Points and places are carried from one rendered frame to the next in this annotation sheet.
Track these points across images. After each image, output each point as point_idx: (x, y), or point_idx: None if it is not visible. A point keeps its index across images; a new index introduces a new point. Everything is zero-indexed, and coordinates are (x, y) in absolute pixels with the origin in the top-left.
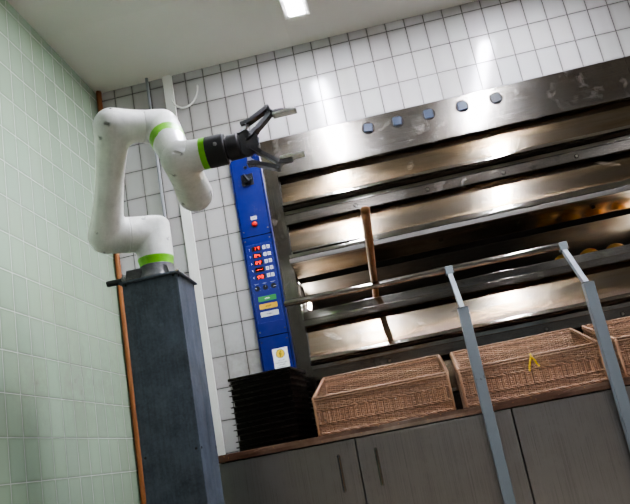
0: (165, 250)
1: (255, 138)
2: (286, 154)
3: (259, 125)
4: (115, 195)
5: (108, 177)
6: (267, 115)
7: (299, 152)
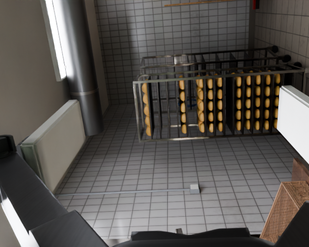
0: None
1: (167, 246)
2: None
3: (51, 204)
4: None
5: None
6: (16, 165)
7: (293, 90)
